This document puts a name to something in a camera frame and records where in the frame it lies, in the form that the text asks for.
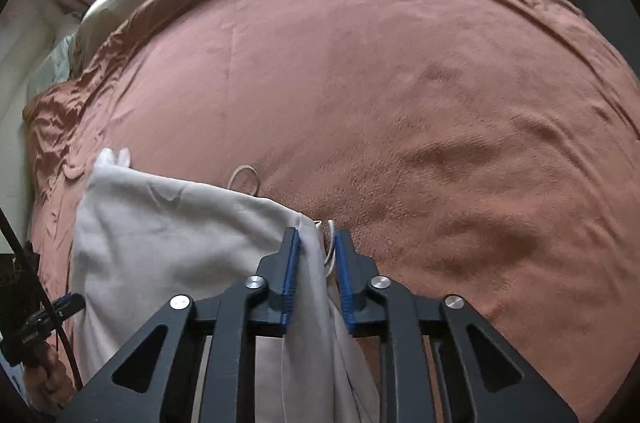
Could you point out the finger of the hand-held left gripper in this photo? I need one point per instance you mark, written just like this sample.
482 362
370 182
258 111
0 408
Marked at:
62 307

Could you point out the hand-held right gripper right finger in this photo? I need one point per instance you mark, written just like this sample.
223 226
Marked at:
345 273

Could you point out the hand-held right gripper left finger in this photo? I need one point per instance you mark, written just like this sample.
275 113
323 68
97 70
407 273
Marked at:
290 268

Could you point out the beige zip jacket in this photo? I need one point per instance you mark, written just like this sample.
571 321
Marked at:
165 243

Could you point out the person's left hand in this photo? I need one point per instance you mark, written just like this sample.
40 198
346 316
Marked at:
52 378

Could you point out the rust brown blanket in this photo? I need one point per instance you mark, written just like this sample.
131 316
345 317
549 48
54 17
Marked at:
400 103

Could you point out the pale green pillow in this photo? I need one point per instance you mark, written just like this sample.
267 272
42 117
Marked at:
52 65

